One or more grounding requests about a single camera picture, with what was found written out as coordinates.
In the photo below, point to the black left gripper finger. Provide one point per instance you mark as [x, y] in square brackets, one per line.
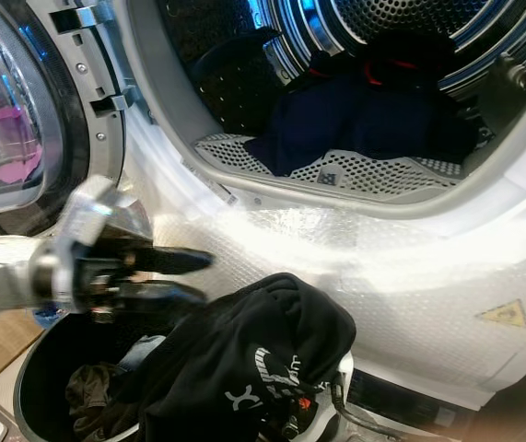
[175, 261]
[170, 295]

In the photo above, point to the black garment with white logo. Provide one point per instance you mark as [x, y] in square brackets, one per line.
[253, 341]

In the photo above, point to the white washing machine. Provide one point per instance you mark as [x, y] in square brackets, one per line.
[157, 101]

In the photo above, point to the light blue garment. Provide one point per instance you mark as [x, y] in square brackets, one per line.
[138, 350]

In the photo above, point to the brown garment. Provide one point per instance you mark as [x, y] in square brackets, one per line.
[87, 391]

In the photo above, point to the black round laundry basket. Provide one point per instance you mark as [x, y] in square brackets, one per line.
[46, 378]

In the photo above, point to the round glass washer door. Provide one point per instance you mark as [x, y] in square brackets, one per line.
[14, 120]

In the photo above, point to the black drum paddle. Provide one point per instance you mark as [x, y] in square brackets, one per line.
[230, 83]

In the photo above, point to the grey perforated lint filter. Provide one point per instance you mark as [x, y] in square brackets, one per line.
[373, 170]

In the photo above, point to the navy blue garment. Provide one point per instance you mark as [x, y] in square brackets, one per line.
[345, 120]

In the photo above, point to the black washer base panel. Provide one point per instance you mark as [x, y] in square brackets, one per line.
[401, 396]

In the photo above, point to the perforated steel washer drum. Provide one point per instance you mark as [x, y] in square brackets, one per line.
[401, 23]

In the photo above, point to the yellow triangle warning sticker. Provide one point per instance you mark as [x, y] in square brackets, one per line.
[504, 318]

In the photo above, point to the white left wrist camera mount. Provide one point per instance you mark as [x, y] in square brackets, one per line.
[92, 207]

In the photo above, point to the grey door hinge bracket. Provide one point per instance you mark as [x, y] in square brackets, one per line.
[106, 101]
[78, 18]

